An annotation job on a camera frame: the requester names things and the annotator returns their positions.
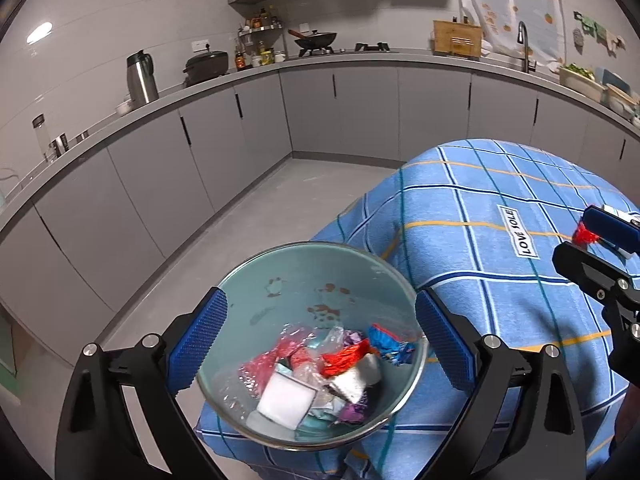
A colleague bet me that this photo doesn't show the black wok on stove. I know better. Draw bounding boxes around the black wok on stove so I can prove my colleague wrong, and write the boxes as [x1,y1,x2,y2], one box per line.
[288,29,337,58]

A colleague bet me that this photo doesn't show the orange blue snack wrapper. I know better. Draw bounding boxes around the orange blue snack wrapper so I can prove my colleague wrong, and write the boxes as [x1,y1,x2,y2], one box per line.
[321,324,418,378]

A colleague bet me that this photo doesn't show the hanging green cloths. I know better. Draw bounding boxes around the hanging green cloths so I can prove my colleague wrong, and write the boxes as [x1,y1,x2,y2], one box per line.
[573,11,626,56]

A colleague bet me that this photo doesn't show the spice rack with bottles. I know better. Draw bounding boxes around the spice rack with bottles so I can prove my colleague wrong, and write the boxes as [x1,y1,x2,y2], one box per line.
[234,6,288,70]

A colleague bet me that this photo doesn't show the dark kitchen faucet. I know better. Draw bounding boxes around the dark kitchen faucet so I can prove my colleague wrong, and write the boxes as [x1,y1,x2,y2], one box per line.
[516,21,536,74]

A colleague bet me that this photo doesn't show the white black sponge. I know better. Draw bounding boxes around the white black sponge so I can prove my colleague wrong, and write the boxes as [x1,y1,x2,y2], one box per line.
[257,372,318,430]

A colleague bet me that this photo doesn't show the black rice cooker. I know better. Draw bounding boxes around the black rice cooker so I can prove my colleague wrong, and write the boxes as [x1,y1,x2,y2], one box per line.
[183,51,229,87]

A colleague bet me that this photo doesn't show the orange print curtain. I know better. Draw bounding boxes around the orange print curtain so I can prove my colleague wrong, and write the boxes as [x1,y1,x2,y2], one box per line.
[459,0,566,67]

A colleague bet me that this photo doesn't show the cream lidded pot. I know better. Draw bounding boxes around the cream lidded pot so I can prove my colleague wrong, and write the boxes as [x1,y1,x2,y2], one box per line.
[606,84,637,122]

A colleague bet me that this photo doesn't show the purple foil wrapper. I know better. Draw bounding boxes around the purple foil wrapper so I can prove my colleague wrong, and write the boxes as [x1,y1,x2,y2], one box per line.
[332,338,382,425]

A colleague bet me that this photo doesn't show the blue plaid tablecloth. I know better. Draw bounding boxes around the blue plaid tablecloth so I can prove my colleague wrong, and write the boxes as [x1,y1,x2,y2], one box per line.
[195,139,639,479]

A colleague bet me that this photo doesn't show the gas stove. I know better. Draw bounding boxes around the gas stove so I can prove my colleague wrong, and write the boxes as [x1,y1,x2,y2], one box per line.
[348,42,395,54]

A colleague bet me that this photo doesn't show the wooden knife block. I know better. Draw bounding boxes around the wooden knife block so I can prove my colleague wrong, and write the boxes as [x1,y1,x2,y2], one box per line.
[433,20,483,58]

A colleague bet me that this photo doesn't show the steel thermos jug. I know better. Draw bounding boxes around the steel thermos jug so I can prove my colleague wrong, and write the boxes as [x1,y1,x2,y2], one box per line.
[126,50,160,108]

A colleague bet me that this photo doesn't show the clear plastic bag red print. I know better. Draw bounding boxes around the clear plastic bag red print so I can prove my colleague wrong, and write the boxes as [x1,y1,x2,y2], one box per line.
[215,325,345,413]

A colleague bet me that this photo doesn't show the teal metal bucket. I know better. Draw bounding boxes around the teal metal bucket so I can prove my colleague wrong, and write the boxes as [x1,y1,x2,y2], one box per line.
[196,242,428,451]

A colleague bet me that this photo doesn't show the grey lower cabinets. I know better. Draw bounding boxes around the grey lower cabinets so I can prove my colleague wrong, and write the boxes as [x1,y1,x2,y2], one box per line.
[1,53,639,362]

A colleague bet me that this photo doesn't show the red foam net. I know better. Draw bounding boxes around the red foam net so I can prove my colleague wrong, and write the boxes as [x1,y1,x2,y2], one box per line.
[572,221,600,249]

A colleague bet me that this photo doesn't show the pink cellophane wrapper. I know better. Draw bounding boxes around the pink cellophane wrapper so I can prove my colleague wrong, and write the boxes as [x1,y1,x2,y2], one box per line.
[239,325,314,396]

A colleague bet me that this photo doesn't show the clear glass bottle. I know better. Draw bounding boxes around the clear glass bottle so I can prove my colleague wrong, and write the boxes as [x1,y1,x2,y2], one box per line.
[32,114,55,162]

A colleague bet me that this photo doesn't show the white vegetable basin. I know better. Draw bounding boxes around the white vegetable basin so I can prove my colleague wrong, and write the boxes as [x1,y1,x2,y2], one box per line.
[559,66,605,103]

